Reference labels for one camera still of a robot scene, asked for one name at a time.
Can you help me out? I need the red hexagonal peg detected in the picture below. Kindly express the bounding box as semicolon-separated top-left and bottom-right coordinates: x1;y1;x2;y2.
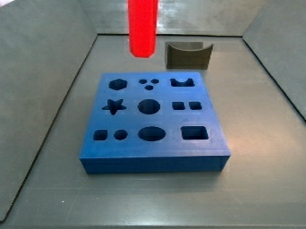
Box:
128;0;157;58

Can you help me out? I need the dark curved cradle block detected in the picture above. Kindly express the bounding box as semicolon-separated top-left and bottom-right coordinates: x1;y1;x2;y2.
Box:
164;42;213;70

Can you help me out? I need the blue shape sorting block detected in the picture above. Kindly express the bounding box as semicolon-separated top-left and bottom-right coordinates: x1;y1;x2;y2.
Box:
78;72;231;174

